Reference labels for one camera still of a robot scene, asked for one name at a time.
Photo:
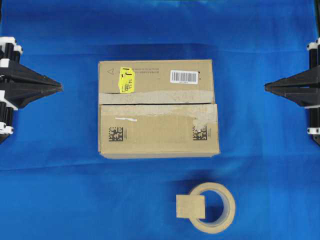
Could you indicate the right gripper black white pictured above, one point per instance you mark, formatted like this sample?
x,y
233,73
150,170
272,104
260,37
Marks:
x,y
304,89

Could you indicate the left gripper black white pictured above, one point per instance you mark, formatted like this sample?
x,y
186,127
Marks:
x,y
15,95

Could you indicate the brown cardboard box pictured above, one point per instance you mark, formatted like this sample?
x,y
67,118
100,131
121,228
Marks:
x,y
159,119

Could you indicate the yellow label sticker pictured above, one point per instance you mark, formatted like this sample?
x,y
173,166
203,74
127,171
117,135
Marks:
x,y
126,83

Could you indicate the blue table cloth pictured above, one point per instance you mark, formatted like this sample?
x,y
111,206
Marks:
x,y
264,184

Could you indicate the white barcode label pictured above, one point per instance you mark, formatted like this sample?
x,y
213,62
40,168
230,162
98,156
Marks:
x,y
184,77

